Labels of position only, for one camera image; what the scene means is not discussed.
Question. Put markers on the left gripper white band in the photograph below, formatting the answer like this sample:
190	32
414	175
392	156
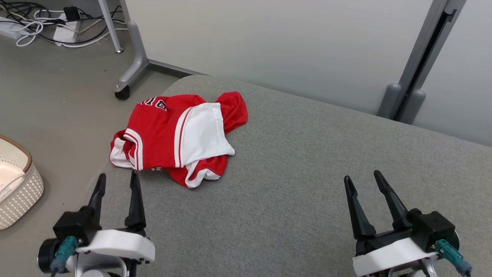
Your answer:
115	246

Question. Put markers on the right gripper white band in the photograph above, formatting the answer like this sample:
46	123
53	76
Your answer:
388	256

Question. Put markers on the red basketball jersey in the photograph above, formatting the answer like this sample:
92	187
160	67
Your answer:
153	134

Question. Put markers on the red and white shorts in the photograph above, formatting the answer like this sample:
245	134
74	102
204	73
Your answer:
203	130

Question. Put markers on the white woven laundry basket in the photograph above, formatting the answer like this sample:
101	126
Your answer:
23	192

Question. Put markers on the pale cloth in basket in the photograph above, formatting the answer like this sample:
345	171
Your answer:
9	181

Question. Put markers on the thin metal table leg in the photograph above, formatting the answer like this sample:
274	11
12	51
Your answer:
109	27

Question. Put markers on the white power strip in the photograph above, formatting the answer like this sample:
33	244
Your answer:
66	32

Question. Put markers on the black power adapter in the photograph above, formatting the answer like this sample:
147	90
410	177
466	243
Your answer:
71	13

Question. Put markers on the grey power strip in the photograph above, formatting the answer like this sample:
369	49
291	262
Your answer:
9	29

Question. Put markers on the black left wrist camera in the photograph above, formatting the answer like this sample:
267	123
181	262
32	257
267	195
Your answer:
75	227

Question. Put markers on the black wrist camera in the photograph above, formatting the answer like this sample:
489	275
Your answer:
75	227
434	227

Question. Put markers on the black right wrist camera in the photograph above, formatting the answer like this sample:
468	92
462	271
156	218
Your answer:
434	227

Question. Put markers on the grey partition joint post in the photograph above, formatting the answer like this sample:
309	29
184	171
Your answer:
419	61

